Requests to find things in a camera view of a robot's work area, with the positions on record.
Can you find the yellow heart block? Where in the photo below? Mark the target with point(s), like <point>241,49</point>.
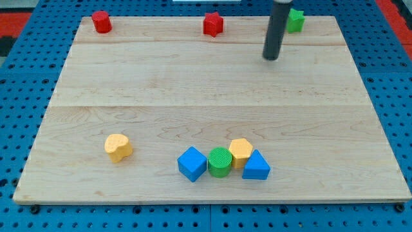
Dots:
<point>118,146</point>

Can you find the green star block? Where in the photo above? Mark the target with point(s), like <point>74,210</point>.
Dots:
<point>295,21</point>

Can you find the wooden board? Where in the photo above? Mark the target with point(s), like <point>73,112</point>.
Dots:
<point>167,86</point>

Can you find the red cylinder block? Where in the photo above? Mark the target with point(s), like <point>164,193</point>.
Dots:
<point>101,22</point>

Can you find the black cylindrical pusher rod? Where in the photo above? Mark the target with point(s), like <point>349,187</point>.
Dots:
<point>276,28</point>

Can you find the green cylinder block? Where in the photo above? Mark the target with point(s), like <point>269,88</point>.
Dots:
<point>219,162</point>

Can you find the red star block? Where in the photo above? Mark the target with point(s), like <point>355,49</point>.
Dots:
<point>213,24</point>

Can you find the blue triangle block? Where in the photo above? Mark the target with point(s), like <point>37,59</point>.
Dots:
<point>256,167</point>

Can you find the blue cube block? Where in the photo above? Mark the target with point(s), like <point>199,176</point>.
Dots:
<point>192,164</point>

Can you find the yellow hexagon block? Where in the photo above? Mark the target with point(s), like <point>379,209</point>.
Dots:
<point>241,150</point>

